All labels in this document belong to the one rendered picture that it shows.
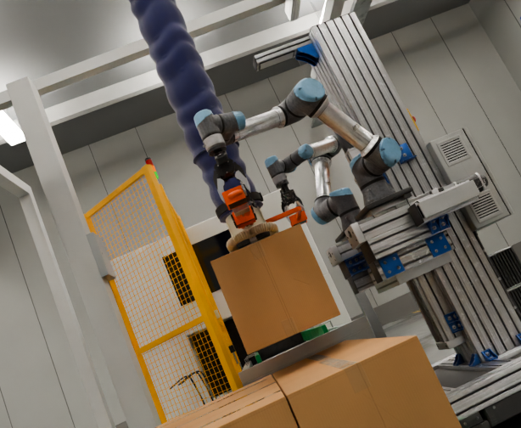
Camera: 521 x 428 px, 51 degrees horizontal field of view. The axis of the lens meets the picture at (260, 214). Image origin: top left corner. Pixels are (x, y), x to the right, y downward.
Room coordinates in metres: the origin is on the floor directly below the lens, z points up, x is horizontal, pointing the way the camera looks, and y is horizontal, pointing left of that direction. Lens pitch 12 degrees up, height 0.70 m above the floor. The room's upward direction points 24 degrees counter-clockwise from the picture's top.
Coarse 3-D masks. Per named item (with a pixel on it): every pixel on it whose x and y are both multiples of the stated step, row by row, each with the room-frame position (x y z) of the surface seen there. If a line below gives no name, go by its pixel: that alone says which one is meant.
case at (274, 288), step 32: (224, 256) 2.19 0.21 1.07; (256, 256) 2.20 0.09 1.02; (288, 256) 2.20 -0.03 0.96; (224, 288) 2.19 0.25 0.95; (256, 288) 2.19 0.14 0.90; (288, 288) 2.20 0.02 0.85; (320, 288) 2.20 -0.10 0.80; (256, 320) 2.19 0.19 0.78; (288, 320) 2.20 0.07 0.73; (320, 320) 2.20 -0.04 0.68
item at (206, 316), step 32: (160, 192) 3.53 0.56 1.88; (128, 224) 3.74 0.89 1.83; (192, 288) 3.53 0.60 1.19; (128, 320) 3.94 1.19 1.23; (192, 320) 3.60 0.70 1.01; (160, 352) 3.82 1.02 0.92; (192, 352) 3.67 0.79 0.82; (224, 352) 3.52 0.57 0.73; (160, 384) 3.88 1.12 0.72; (160, 416) 3.91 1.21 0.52
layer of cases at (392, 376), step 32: (320, 352) 2.66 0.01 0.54; (352, 352) 1.91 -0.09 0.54; (384, 352) 1.56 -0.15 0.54; (416, 352) 1.57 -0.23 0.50; (256, 384) 2.47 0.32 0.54; (288, 384) 1.82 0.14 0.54; (320, 384) 1.54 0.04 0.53; (352, 384) 1.55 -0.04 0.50; (384, 384) 1.56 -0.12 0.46; (416, 384) 1.57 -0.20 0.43; (192, 416) 2.29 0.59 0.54; (224, 416) 1.71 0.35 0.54; (256, 416) 1.52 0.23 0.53; (288, 416) 1.53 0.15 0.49; (320, 416) 1.54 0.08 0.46; (352, 416) 1.55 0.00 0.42; (384, 416) 1.56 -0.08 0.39; (416, 416) 1.56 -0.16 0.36; (448, 416) 1.57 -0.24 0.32
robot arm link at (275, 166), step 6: (270, 156) 2.75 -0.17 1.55; (276, 156) 2.77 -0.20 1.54; (270, 162) 2.75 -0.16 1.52; (276, 162) 2.75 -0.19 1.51; (282, 162) 2.79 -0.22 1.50; (270, 168) 2.76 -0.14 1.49; (276, 168) 2.75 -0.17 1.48; (282, 168) 2.77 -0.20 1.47; (270, 174) 2.77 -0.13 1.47; (276, 174) 2.75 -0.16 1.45
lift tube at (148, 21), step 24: (144, 0) 2.40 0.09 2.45; (168, 0) 2.43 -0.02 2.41; (144, 24) 2.42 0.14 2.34; (168, 24) 2.40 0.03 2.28; (168, 48) 2.40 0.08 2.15; (192, 48) 2.43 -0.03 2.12; (168, 72) 2.41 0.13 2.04; (192, 72) 2.40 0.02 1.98; (168, 96) 2.45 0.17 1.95; (192, 96) 2.40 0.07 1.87; (192, 120) 2.40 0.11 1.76; (192, 144) 2.43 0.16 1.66
